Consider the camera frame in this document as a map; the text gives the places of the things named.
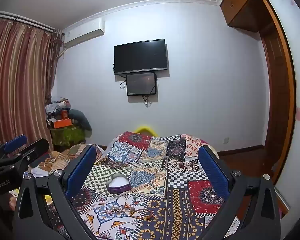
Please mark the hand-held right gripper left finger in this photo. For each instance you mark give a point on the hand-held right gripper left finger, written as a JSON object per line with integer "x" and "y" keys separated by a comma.
{"x": 81, "y": 170}

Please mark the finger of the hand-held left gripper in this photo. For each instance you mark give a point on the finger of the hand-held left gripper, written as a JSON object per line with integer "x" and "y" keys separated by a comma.
{"x": 15, "y": 143}
{"x": 32, "y": 150}

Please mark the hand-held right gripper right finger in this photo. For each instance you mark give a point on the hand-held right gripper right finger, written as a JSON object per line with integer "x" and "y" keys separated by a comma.
{"x": 212, "y": 170}

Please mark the purple heart-shaped box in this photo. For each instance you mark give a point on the purple heart-shaped box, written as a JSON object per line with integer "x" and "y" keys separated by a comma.
{"x": 118, "y": 183}

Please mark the white cloth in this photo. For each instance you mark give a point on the white cloth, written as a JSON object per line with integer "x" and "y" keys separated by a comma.
{"x": 40, "y": 172}

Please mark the striped brown patchwork sheet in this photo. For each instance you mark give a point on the striped brown patchwork sheet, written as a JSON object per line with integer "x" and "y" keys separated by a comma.
{"x": 62, "y": 155}

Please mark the green cloth covered table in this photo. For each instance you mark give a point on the green cloth covered table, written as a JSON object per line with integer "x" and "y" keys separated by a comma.
{"x": 67, "y": 136}

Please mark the long orange box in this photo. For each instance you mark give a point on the long orange box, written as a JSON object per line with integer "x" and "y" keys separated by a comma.
{"x": 62, "y": 123}

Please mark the small orange box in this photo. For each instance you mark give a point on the small orange box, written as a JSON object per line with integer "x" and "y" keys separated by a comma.
{"x": 64, "y": 114}

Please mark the pile of assorted clutter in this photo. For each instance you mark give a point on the pile of assorted clutter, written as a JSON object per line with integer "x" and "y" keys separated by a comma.
{"x": 55, "y": 107}

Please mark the colourful patchwork blanket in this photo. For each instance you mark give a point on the colourful patchwork blanket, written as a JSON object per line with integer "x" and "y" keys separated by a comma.
{"x": 165, "y": 180}

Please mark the dark green cushion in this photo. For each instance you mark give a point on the dark green cushion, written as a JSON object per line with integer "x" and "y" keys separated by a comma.
{"x": 81, "y": 120}

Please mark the striped brown curtain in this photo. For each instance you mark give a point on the striped brown curtain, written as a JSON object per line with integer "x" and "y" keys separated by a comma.
{"x": 20, "y": 80}

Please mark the yellow plastic object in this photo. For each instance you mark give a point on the yellow plastic object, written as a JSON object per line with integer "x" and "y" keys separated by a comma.
{"x": 143, "y": 128}

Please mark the wooden door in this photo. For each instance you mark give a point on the wooden door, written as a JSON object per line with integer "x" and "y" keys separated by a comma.
{"x": 277, "y": 105}

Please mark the white air conditioner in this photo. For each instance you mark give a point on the white air conditioner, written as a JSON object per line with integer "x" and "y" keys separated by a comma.
{"x": 85, "y": 33}

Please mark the wooden overhead cabinet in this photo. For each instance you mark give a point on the wooden overhead cabinet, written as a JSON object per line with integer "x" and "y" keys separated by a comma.
{"x": 242, "y": 7}

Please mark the small black wall monitor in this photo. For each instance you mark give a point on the small black wall monitor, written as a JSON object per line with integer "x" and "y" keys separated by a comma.
{"x": 141, "y": 83}

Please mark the curtain rail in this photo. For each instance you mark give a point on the curtain rail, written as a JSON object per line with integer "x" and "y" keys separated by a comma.
{"x": 27, "y": 20}

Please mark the black wall television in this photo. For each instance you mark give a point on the black wall television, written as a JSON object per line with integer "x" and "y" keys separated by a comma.
{"x": 140, "y": 56}

